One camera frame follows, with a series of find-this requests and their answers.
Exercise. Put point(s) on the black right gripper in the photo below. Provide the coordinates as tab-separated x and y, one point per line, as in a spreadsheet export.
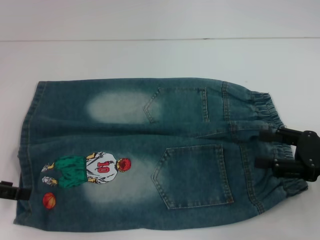
307	157

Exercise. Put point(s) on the blue denim shorts with print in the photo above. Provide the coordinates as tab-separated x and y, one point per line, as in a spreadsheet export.
150	150

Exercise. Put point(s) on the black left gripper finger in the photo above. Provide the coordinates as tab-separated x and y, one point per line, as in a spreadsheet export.
15	193

